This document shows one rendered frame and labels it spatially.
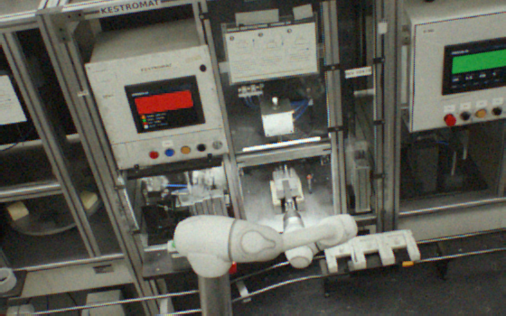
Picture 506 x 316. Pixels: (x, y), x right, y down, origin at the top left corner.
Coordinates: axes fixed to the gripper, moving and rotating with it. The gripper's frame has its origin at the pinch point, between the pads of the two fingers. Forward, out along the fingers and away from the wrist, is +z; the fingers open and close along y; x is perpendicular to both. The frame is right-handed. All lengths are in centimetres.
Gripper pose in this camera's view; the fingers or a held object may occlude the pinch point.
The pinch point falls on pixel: (286, 190)
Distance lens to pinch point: 270.2
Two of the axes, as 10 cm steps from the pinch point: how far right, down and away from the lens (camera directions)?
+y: -1.3, -7.8, -6.2
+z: -0.8, -6.1, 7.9
